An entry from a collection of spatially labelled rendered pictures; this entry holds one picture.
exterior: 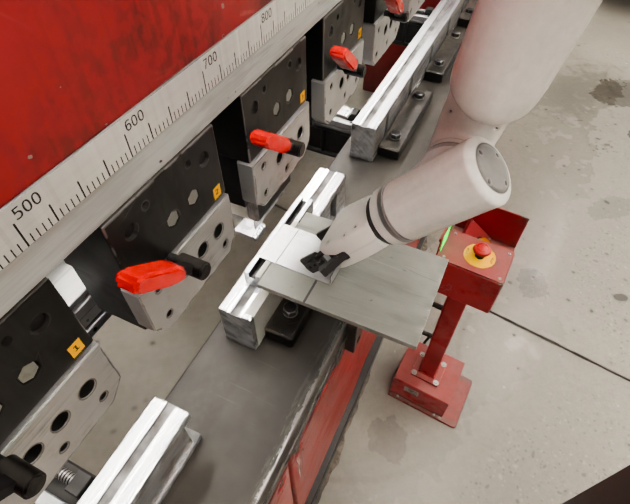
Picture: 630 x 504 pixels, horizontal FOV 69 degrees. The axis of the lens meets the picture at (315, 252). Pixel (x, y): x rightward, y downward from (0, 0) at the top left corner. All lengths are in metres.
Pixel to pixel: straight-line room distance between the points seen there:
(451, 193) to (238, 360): 0.47
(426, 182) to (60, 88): 0.38
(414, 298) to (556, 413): 1.23
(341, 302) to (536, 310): 1.47
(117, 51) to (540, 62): 0.32
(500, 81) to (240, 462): 0.60
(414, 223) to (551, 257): 1.78
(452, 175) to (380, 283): 0.27
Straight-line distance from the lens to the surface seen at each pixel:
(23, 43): 0.31
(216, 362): 0.82
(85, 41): 0.34
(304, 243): 0.79
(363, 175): 1.12
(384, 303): 0.72
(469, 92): 0.46
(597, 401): 1.99
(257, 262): 0.77
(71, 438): 0.47
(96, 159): 0.36
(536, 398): 1.90
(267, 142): 0.48
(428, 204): 0.55
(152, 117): 0.39
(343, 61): 0.64
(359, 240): 0.62
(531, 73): 0.45
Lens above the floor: 1.59
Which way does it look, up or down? 50 degrees down
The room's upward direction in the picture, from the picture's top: straight up
